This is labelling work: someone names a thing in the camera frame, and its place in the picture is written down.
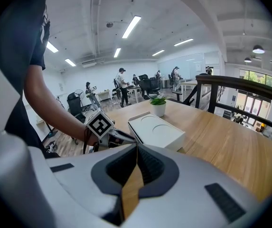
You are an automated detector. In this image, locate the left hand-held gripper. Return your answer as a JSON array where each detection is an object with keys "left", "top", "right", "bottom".
[{"left": 85, "top": 108, "right": 138, "bottom": 153}]

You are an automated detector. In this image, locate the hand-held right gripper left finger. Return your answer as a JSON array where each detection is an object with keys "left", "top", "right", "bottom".
[{"left": 28, "top": 143, "right": 138, "bottom": 228}]

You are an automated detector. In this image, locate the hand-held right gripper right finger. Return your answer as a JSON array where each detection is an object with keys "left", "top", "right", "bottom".
[{"left": 123, "top": 143, "right": 272, "bottom": 228}]

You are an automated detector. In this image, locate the person's left forearm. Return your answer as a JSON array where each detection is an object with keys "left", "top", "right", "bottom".
[{"left": 23, "top": 79, "right": 100, "bottom": 147}]

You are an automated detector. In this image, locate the green plant in white pot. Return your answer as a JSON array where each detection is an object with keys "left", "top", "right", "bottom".
[{"left": 149, "top": 95, "right": 168, "bottom": 118}]

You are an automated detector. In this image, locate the white desk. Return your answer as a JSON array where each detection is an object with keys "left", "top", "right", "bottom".
[
  {"left": 94, "top": 90, "right": 112, "bottom": 102},
  {"left": 125, "top": 85, "right": 143, "bottom": 104},
  {"left": 180, "top": 79, "right": 212, "bottom": 96}
]

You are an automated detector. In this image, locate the black office chair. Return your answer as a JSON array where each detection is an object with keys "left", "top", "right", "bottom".
[
  {"left": 138, "top": 74, "right": 152, "bottom": 101},
  {"left": 66, "top": 92, "right": 87, "bottom": 124},
  {"left": 149, "top": 76, "right": 161, "bottom": 96}
]

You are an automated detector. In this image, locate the black standing fan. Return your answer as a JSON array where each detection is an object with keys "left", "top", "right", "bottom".
[{"left": 74, "top": 89, "right": 84, "bottom": 105}]

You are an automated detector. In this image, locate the ceiling air conditioner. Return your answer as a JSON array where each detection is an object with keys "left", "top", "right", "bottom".
[{"left": 81, "top": 59, "right": 97, "bottom": 68}]

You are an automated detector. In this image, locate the group of ceiling strip lights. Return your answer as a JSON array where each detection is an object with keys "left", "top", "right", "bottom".
[{"left": 46, "top": 15, "right": 195, "bottom": 67}]

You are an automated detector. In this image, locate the wooden table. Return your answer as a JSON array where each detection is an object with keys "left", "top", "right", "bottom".
[{"left": 182, "top": 74, "right": 272, "bottom": 162}]

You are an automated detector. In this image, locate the window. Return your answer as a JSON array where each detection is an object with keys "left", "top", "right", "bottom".
[{"left": 239, "top": 68, "right": 272, "bottom": 88}]

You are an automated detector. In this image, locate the person's black clothing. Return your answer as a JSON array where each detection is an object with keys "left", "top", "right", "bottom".
[{"left": 0, "top": 0, "right": 51, "bottom": 159}]

